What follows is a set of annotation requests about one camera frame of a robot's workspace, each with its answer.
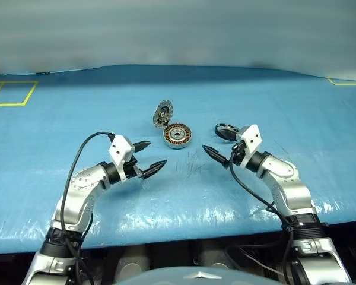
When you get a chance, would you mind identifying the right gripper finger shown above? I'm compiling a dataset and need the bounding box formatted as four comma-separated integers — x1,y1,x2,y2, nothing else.
201,144,229,169
215,130,240,144

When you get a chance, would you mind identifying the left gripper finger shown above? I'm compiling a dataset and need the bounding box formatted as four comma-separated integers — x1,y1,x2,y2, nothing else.
139,159,168,179
135,140,152,154

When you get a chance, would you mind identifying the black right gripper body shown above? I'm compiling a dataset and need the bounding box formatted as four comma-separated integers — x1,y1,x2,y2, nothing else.
230,139,247,167

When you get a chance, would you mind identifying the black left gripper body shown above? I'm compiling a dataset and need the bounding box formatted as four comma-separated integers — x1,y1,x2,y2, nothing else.
124,142,145,179

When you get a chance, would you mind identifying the black round motor rotor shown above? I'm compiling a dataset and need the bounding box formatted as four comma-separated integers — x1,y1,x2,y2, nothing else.
215,121,241,143

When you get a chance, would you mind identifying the motor body with copper windings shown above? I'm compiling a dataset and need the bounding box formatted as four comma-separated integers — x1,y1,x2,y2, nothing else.
164,122,193,151

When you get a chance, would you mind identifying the silver rotor disc part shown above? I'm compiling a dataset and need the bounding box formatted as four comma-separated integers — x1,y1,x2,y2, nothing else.
151,100,175,130

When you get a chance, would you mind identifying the blue plastic table cover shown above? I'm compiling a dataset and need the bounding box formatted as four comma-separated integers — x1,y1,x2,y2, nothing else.
0,64,356,255

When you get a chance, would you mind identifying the grey rounded shape under table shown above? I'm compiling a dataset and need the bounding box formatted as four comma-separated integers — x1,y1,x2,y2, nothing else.
197,248,231,270
116,251,151,276

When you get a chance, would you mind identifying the grey robot torso with emblem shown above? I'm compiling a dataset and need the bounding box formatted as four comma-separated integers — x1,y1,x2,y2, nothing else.
112,265,282,285

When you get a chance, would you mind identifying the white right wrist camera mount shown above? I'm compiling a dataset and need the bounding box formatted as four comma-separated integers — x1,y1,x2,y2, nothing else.
236,124,262,167

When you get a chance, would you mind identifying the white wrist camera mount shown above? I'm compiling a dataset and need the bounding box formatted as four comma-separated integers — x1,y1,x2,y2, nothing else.
236,124,262,167
108,135,136,181

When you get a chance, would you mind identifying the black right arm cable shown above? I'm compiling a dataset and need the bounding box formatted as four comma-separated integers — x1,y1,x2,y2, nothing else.
228,151,297,285

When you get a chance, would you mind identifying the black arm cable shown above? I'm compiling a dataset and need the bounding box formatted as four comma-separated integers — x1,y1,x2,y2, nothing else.
60,131,115,285
228,151,297,285

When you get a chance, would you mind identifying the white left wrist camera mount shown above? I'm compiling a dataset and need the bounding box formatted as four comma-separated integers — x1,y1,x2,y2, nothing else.
108,135,136,181

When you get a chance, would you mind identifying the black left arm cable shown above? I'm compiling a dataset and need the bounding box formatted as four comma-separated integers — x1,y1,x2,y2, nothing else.
60,131,115,285

